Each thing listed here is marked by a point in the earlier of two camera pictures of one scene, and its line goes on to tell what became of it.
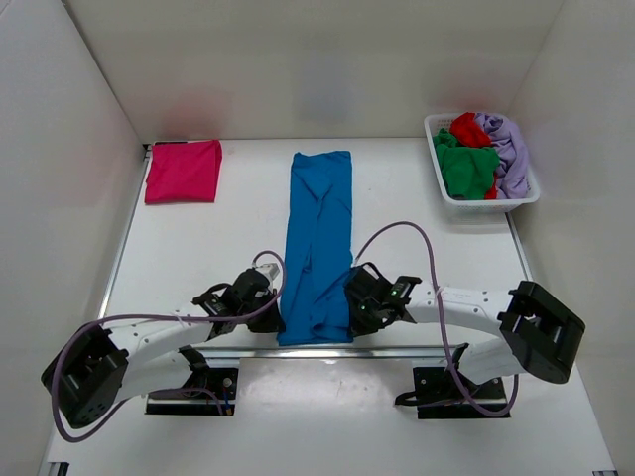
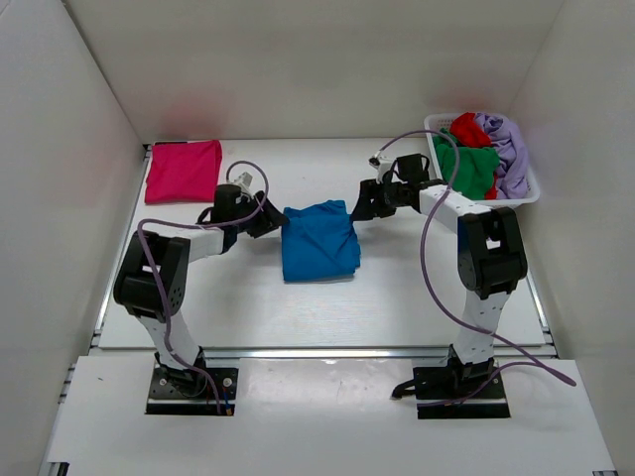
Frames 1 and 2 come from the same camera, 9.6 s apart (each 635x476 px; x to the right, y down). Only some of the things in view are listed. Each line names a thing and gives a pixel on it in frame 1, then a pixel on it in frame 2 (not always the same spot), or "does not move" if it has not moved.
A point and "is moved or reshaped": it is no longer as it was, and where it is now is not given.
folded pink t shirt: [184, 172] does not move
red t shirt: [466, 131] does not move
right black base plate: [438, 397] does not move
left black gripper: [272, 322] to [269, 220]
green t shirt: [467, 171] does not move
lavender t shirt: [512, 175] does not move
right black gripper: [357, 326] to [368, 206]
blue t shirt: [320, 251] is moved or reshaped
